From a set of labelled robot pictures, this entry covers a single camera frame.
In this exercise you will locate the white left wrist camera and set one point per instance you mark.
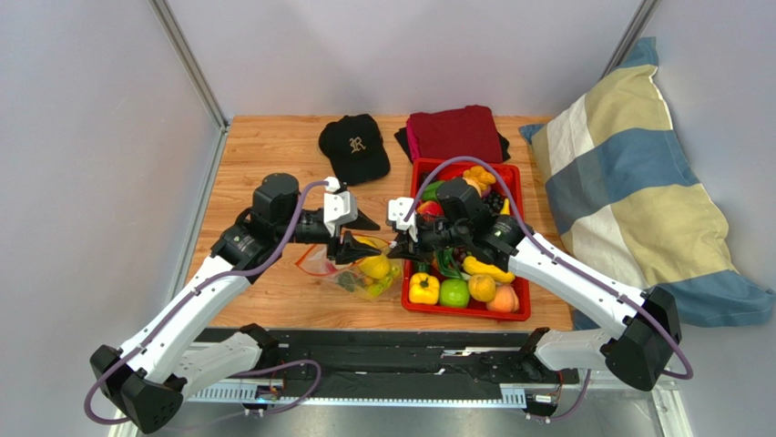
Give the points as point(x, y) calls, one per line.
point(339, 206)

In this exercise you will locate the peach at tray corner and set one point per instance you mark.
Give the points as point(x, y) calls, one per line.
point(505, 300)

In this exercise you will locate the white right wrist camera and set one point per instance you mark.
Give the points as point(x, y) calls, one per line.
point(401, 216)

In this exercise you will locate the yellow mango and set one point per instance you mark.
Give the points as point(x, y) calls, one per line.
point(375, 267)

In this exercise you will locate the dark purple grapes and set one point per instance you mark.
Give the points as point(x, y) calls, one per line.
point(495, 201)

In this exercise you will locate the yellow banana bunch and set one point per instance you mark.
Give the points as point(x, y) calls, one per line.
point(375, 289)

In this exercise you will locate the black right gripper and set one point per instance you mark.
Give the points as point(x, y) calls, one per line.
point(410, 239)

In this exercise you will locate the red plastic tray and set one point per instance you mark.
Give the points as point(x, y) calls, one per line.
point(422, 167)

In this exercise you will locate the folded dark red cloth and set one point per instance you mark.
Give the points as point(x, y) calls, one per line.
point(468, 131)

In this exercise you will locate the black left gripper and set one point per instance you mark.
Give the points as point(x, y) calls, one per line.
point(351, 250)

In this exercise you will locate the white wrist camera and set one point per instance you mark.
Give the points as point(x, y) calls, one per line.
point(339, 206)
point(401, 216)

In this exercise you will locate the green bell pepper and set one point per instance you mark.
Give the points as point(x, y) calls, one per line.
point(430, 192)

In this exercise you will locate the green lime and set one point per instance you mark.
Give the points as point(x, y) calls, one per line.
point(454, 293)

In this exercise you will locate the yellow bell pepper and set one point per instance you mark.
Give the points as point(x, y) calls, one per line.
point(424, 289)

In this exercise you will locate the black embroidered baseball cap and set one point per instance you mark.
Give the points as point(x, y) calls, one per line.
point(354, 145)

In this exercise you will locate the orange fruit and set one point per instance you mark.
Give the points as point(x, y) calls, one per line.
point(482, 288)

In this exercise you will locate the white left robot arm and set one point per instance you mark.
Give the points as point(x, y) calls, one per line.
point(147, 379)

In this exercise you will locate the clear orange zip top bag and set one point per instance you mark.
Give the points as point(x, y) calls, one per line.
point(345, 277)

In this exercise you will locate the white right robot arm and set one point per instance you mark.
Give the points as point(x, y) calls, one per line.
point(637, 331)

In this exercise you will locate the black mounting base rail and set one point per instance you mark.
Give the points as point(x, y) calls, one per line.
point(398, 367)

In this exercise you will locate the striped blue yellow pillow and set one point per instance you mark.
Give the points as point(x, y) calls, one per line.
point(626, 202)

